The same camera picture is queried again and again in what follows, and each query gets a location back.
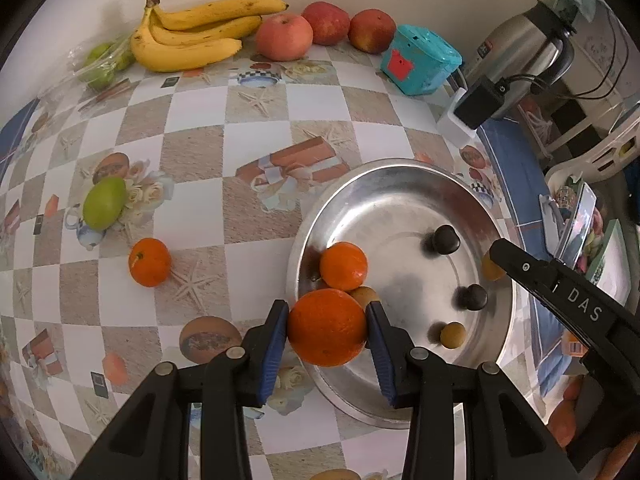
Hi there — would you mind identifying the steel electric kettle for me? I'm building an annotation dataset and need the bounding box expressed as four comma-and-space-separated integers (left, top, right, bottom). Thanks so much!
475, 0, 576, 121

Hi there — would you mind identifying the pale red apple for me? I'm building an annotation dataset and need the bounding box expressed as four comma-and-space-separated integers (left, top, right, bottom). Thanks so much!
256, 14, 314, 62

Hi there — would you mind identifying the white plastic chair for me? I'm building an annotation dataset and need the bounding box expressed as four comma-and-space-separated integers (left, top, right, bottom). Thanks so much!
542, 110, 640, 196

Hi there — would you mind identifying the small orange with stem mark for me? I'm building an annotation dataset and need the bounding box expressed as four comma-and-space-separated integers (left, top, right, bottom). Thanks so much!
128, 237, 172, 288

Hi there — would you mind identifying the checkered printed tablecloth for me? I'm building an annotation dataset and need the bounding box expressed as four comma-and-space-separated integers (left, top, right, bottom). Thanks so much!
0, 45, 566, 480

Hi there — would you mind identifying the small brown round fruit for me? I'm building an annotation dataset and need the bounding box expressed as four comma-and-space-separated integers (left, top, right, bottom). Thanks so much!
440, 322, 467, 349

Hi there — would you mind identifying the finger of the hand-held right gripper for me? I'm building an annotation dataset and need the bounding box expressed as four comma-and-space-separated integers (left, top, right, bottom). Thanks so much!
490, 239, 562, 306

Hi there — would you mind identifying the printed packet stack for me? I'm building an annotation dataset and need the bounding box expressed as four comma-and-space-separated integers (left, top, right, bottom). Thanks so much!
540, 180, 608, 271

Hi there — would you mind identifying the teal cloth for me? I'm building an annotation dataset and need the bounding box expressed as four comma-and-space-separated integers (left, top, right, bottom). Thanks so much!
552, 0, 598, 23

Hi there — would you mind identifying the round metal plate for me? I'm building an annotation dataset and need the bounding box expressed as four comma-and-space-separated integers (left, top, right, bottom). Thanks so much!
286, 158, 516, 429

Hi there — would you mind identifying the black cable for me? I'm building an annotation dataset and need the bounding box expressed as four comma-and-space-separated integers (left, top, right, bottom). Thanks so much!
502, 10, 633, 102

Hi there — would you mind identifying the white power plug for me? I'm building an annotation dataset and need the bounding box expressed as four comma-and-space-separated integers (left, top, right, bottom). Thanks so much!
437, 87, 481, 147

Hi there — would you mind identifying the black power adapter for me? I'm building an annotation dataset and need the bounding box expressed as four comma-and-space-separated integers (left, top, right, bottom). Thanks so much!
459, 76, 511, 130

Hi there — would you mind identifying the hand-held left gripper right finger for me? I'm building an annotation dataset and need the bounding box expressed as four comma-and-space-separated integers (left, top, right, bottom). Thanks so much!
365, 301, 568, 480

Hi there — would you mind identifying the green and white box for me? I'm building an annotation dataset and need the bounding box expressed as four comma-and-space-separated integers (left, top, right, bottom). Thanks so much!
585, 220, 636, 301

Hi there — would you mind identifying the small yellow-green fruit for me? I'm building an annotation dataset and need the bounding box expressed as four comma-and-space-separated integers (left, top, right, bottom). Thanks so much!
481, 252, 507, 282

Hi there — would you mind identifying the green apple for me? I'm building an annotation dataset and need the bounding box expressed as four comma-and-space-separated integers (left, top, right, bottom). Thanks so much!
82, 176, 128, 232

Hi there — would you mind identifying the dark round fruit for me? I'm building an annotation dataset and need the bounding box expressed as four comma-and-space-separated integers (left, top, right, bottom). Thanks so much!
459, 284, 488, 312
432, 225, 461, 256

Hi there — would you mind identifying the large orange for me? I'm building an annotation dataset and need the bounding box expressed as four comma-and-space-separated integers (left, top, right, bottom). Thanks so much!
287, 289, 369, 367

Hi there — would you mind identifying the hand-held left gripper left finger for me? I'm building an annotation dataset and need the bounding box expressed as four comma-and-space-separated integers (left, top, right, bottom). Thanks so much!
72, 299, 291, 480

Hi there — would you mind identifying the orange vegetable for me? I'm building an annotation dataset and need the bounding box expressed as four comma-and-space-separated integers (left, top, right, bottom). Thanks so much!
547, 375, 583, 448

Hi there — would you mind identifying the teal plastic box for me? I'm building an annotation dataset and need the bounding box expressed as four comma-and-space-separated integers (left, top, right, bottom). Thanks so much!
380, 24, 463, 96

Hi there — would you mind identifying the clear pack of green apples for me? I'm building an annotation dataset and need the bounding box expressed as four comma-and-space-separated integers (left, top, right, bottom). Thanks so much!
70, 35, 138, 92

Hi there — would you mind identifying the yellow banana bunch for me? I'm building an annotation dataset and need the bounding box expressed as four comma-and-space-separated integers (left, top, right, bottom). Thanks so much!
131, 0, 290, 73

